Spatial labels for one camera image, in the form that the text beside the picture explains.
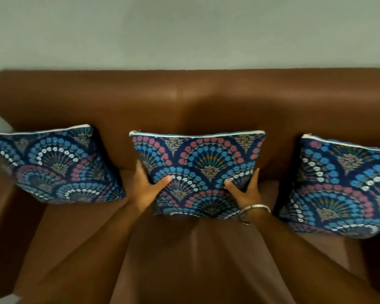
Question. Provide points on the person's right hand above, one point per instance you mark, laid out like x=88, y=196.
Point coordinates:
x=245, y=195

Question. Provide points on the person's left hand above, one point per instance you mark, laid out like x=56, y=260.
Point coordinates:
x=143, y=192

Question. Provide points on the person's right thumb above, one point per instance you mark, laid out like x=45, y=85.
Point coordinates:
x=232, y=187

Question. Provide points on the person's left thumb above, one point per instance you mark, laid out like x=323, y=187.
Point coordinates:
x=161, y=184

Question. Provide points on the blue patterned cushion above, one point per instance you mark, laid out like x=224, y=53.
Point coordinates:
x=338, y=186
x=55, y=164
x=199, y=174

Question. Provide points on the person's right forearm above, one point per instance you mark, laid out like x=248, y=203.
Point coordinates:
x=307, y=262

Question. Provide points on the person's left forearm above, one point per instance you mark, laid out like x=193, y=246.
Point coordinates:
x=85, y=256

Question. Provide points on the brown leather sofa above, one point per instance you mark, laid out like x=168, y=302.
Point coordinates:
x=190, y=104

